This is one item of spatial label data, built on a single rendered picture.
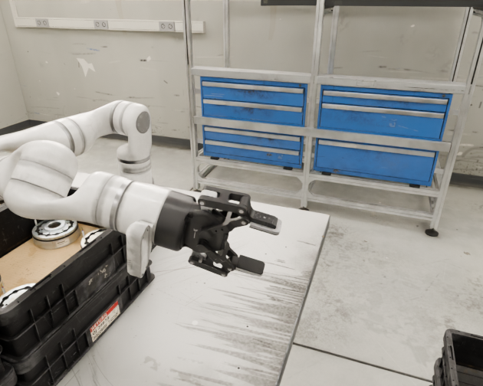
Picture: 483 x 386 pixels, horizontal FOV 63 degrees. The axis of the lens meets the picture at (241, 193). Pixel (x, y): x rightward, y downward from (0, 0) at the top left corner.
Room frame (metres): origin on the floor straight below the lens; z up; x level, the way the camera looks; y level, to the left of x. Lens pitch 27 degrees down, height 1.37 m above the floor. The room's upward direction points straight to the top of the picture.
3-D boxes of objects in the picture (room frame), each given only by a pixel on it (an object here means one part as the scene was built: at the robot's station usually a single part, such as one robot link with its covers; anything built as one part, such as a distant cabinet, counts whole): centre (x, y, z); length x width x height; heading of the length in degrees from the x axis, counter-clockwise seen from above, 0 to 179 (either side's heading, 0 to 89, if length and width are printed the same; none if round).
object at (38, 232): (0.81, 0.45, 0.86); 0.10 x 0.10 x 0.01
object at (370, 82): (2.42, -0.45, 0.91); 1.70 x 0.10 x 0.05; 70
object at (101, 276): (0.68, 0.43, 0.87); 0.40 x 0.30 x 0.11; 158
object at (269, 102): (2.53, -0.06, 0.60); 0.72 x 0.03 x 0.56; 70
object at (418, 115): (2.26, -0.81, 0.60); 0.72 x 0.03 x 0.56; 70
